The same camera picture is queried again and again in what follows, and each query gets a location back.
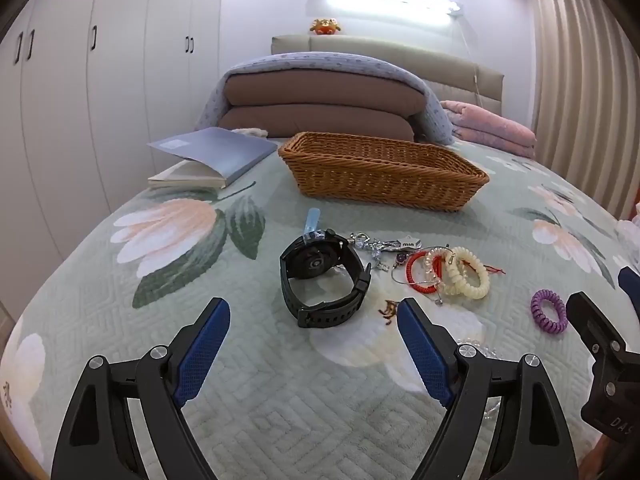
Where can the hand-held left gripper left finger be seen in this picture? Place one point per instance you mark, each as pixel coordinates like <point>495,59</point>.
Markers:
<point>205,345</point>

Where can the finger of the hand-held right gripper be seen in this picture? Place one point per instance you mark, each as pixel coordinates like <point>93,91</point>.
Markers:
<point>628,284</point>
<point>592,320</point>

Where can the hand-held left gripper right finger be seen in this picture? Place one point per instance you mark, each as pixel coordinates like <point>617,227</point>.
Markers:
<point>420,350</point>

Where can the black wrist watch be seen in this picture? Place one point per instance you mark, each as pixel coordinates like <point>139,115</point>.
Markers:
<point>312,262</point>

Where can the clear blue plastic strip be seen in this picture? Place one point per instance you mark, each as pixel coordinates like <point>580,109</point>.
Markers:
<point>312,222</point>

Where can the brown wicker basket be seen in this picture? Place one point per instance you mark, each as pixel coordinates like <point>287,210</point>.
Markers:
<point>380,180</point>

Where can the white plastic bag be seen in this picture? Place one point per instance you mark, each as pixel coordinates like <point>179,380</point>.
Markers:
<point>629,230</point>

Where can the green floral bedspread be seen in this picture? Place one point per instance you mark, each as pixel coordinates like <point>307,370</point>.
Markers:
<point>225,400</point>

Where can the blue covered book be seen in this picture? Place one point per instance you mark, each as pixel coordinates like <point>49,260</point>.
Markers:
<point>225,152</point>

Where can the beige curtain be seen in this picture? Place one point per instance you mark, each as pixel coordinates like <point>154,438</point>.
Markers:
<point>585,85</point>

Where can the folded pink blanket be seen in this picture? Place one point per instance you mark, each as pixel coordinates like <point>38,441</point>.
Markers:
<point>490,127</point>

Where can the white fluffy cloth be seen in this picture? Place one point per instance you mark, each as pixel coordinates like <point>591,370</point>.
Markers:
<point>252,132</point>

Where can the brown pillow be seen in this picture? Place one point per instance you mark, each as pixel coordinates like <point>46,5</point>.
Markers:
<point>315,122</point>
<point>320,90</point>

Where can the white wardrobe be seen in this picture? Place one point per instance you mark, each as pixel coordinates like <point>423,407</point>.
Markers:
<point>100,85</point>

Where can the beige padded headboard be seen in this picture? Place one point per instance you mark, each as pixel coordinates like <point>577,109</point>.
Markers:
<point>400,55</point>

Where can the blue dotted quilt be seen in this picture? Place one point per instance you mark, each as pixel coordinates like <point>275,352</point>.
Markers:
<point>300,62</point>

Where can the orange plush toy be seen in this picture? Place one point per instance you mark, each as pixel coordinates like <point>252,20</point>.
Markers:
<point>324,26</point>

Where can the bright wall light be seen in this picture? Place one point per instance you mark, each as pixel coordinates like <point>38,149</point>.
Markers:
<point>390,5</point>

